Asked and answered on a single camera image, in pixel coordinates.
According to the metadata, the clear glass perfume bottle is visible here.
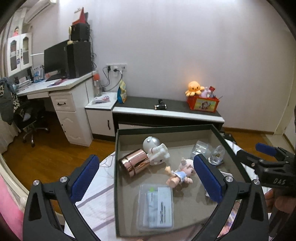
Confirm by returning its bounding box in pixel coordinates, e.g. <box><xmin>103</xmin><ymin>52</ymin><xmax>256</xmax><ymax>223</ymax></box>
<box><xmin>208</xmin><ymin>146</ymin><xmax>225</xmax><ymax>166</ymax></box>

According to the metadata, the clear plastic container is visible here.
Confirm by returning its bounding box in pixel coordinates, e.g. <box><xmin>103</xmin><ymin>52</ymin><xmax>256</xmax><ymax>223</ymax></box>
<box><xmin>190</xmin><ymin>140</ymin><xmax>211</xmax><ymax>160</ymax></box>

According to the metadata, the pink doll figurine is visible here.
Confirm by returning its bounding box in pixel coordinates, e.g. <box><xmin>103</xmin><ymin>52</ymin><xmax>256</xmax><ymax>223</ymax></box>
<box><xmin>165</xmin><ymin>158</ymin><xmax>196</xmax><ymax>188</ymax></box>

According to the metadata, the white bunny astronaut figurine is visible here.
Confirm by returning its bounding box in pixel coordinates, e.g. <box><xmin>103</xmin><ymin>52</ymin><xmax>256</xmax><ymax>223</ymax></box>
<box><xmin>142</xmin><ymin>136</ymin><xmax>170</xmax><ymax>166</ymax></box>

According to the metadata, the rose gold metal canister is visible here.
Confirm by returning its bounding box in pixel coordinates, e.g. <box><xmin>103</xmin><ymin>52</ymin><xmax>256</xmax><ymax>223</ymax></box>
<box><xmin>119</xmin><ymin>149</ymin><xmax>150</xmax><ymax>178</ymax></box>

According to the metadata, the white cup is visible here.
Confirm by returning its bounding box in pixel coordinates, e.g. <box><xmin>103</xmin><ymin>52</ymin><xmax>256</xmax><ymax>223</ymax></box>
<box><xmin>205</xmin><ymin>178</ymin><xmax>223</xmax><ymax>202</ymax></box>

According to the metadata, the person's right hand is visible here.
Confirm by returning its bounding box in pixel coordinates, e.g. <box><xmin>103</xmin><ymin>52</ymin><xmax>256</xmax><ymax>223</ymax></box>
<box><xmin>264</xmin><ymin>189</ymin><xmax>296</xmax><ymax>214</ymax></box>

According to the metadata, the striped white bedsheet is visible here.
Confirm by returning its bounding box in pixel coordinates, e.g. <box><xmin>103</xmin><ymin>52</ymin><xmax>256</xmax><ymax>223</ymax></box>
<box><xmin>63</xmin><ymin>138</ymin><xmax>262</xmax><ymax>241</ymax></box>

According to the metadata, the red cartoon storage box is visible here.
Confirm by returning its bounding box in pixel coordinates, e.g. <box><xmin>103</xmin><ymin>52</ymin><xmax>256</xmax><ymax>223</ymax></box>
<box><xmin>187</xmin><ymin>95</ymin><xmax>219</xmax><ymax>113</ymax></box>

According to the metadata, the clear plastic card case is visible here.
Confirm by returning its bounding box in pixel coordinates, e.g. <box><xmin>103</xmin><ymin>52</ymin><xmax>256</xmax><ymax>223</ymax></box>
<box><xmin>136</xmin><ymin>184</ymin><xmax>174</xmax><ymax>232</ymax></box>

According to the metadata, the pink box with black rim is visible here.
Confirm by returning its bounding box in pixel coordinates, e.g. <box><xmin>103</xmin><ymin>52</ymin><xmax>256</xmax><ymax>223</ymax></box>
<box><xmin>114</xmin><ymin>125</ymin><xmax>250</xmax><ymax>240</ymax></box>

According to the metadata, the orange octopus plush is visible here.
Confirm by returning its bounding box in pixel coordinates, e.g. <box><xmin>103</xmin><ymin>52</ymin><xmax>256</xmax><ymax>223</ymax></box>
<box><xmin>185</xmin><ymin>81</ymin><xmax>205</xmax><ymax>97</ymax></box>

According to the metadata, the black office chair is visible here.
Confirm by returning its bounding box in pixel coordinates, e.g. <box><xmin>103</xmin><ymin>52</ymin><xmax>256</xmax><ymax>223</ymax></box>
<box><xmin>14</xmin><ymin>99</ymin><xmax>50</xmax><ymax>147</ymax></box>

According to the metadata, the black flashlight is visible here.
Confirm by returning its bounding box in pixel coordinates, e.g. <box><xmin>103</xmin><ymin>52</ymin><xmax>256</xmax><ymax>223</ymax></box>
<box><xmin>154</xmin><ymin>99</ymin><xmax>167</xmax><ymax>110</ymax></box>

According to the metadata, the dark jacket on chair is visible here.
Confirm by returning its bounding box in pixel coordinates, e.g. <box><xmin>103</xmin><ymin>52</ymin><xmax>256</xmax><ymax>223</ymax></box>
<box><xmin>0</xmin><ymin>77</ymin><xmax>20</xmax><ymax>125</ymax></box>

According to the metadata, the low white black cabinet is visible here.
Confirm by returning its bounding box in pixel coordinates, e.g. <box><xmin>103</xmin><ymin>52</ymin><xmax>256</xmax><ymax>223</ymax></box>
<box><xmin>85</xmin><ymin>92</ymin><xmax>225</xmax><ymax>141</ymax></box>

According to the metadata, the white desk with drawers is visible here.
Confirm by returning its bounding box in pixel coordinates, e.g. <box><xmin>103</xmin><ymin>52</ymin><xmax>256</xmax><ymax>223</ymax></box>
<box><xmin>18</xmin><ymin>71</ymin><xmax>97</xmax><ymax>147</ymax></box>

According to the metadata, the orange lid bottle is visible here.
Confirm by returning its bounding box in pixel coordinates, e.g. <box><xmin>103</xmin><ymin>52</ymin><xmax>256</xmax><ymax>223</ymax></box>
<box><xmin>93</xmin><ymin>73</ymin><xmax>102</xmax><ymax>96</ymax></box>

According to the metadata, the snack bag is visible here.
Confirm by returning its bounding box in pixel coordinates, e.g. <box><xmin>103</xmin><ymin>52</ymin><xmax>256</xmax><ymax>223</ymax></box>
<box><xmin>117</xmin><ymin>80</ymin><xmax>127</xmax><ymax>103</ymax></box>

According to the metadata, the black computer monitor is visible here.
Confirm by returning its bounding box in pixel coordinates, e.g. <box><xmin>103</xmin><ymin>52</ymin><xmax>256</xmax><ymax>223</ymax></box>
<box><xmin>44</xmin><ymin>40</ymin><xmax>68</xmax><ymax>78</ymax></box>

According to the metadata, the black computer tower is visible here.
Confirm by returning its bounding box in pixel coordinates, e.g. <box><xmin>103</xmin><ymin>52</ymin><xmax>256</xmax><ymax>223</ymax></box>
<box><xmin>66</xmin><ymin>42</ymin><xmax>92</xmax><ymax>79</ymax></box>

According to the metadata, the white glass-door cabinet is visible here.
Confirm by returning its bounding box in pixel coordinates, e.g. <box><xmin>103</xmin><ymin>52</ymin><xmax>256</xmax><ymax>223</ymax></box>
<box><xmin>6</xmin><ymin>33</ymin><xmax>33</xmax><ymax>77</ymax></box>

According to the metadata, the black speaker on tower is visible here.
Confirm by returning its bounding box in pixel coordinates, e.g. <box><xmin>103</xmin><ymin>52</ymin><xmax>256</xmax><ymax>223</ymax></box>
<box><xmin>70</xmin><ymin>23</ymin><xmax>90</xmax><ymax>42</ymax></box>

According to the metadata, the white air conditioner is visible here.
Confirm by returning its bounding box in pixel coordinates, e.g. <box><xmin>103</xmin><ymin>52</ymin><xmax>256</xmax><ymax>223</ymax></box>
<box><xmin>23</xmin><ymin>0</ymin><xmax>58</xmax><ymax>24</ymax></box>

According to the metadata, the white wall power strip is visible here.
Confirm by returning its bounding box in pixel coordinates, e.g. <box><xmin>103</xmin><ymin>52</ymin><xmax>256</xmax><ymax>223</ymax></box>
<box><xmin>106</xmin><ymin>63</ymin><xmax>127</xmax><ymax>71</ymax></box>

